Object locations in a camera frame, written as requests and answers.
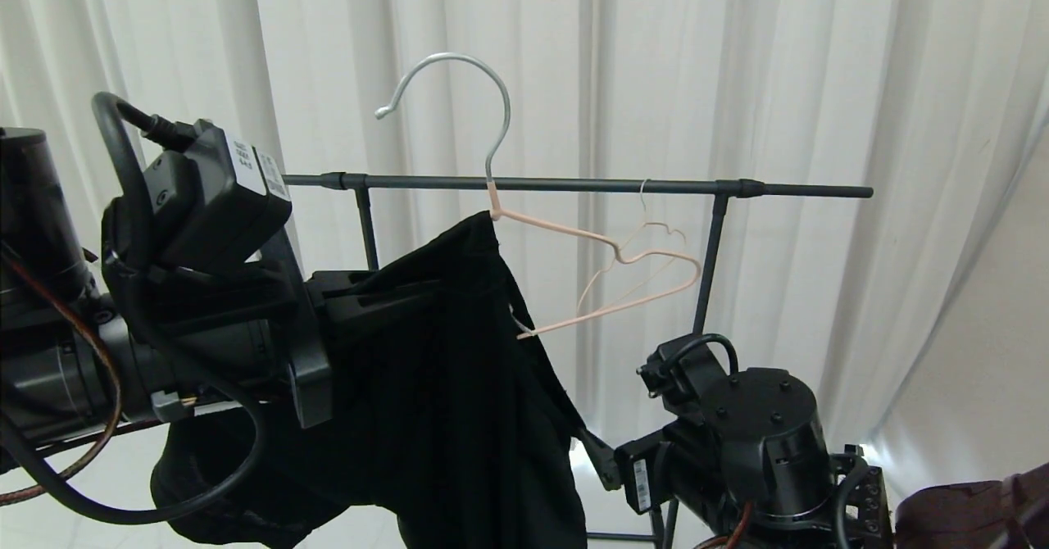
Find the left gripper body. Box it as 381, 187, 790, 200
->
107, 229, 333, 429

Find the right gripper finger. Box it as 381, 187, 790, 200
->
574, 428, 622, 491

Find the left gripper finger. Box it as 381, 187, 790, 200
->
324, 280, 447, 345
310, 269, 394, 300

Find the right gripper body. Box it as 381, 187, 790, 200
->
615, 426, 714, 525

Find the black garment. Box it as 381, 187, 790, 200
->
150, 211, 614, 549

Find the pink clothes hanger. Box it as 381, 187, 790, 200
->
375, 51, 704, 342
576, 178, 691, 316

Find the black clothes rack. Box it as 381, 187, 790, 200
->
281, 170, 874, 549

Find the white curtain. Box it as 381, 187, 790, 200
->
0, 0, 1049, 468

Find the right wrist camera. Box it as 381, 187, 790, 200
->
637, 344, 714, 406

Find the black cable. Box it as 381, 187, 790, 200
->
660, 333, 740, 386
0, 90, 270, 527

